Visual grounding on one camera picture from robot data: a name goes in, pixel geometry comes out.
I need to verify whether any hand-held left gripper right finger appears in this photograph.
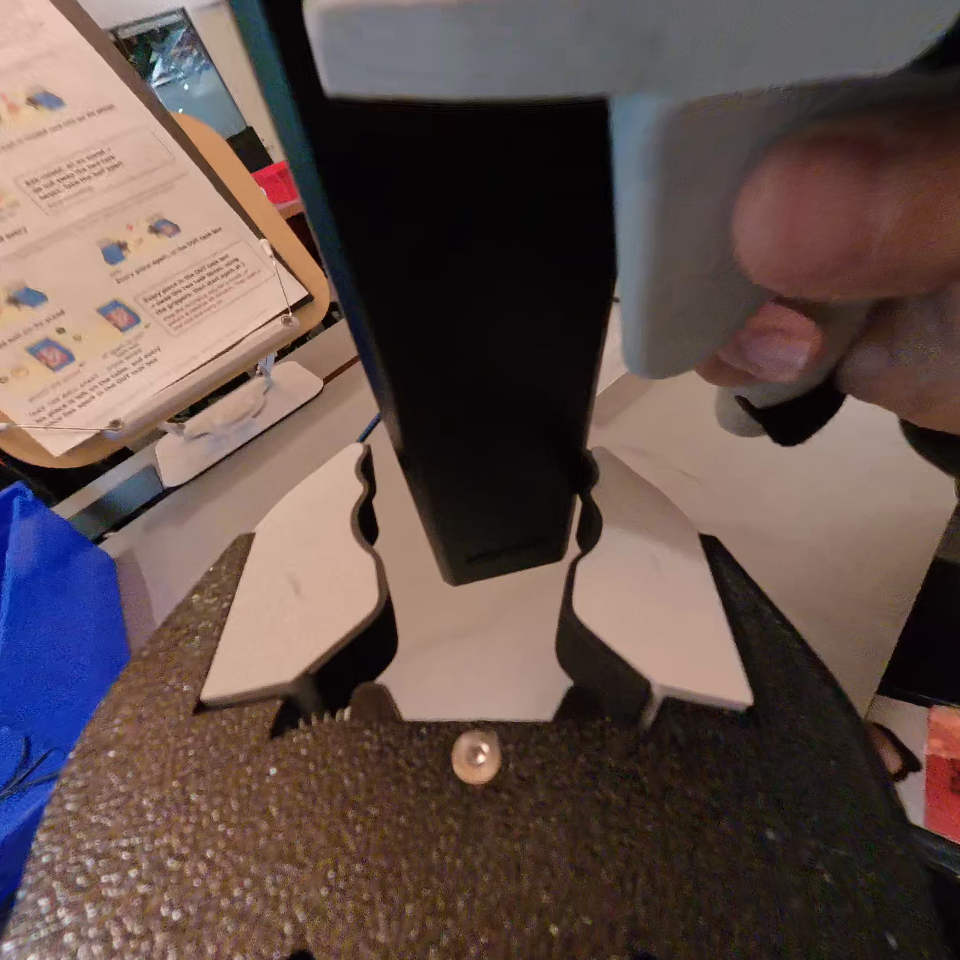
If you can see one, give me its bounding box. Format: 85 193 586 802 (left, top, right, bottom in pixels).
555 446 756 714

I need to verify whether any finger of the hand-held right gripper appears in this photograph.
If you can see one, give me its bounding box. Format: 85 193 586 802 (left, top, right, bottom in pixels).
303 0 960 102

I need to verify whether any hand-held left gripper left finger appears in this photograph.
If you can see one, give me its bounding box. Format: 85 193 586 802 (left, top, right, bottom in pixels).
199 441 400 710

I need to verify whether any black power bank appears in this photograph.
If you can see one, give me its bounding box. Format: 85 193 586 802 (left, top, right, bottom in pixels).
228 0 618 588

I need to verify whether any white desk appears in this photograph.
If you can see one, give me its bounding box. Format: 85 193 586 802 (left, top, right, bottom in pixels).
56 322 960 849

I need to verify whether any person's right hand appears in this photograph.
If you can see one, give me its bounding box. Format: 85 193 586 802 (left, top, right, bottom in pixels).
696 36 960 438

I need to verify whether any blue plastic bin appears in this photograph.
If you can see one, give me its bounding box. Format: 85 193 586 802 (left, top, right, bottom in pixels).
0 480 133 920

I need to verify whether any red plastic bin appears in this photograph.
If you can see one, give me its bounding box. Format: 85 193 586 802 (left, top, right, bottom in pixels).
251 160 303 208

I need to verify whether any orange red box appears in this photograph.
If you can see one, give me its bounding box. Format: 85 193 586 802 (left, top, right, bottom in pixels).
922 705 960 835

